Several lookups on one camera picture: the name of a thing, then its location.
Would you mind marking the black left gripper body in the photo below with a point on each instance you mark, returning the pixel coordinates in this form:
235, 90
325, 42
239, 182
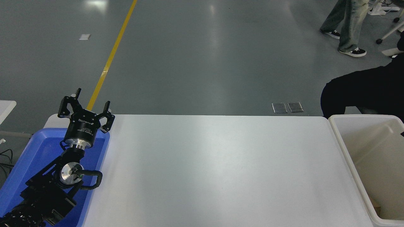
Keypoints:
82, 127

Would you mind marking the blue plastic tray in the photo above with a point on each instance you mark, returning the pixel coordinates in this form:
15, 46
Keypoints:
41, 151

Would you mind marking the white side table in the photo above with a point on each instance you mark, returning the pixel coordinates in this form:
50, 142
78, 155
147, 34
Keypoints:
5, 108

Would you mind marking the small white paper scrap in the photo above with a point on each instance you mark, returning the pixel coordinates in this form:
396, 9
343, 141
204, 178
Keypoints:
84, 37

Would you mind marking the grey metal floor plate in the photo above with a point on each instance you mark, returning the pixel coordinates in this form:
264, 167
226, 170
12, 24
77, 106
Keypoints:
279, 107
295, 107

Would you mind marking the standing person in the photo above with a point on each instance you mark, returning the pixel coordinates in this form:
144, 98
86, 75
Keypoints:
350, 22

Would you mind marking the large pale plastic bin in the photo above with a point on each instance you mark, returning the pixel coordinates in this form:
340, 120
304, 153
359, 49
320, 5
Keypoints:
372, 148

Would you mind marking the white chair leg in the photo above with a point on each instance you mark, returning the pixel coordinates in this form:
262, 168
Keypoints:
391, 33

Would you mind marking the white wheeled stand base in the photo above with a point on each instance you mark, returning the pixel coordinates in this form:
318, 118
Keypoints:
383, 8

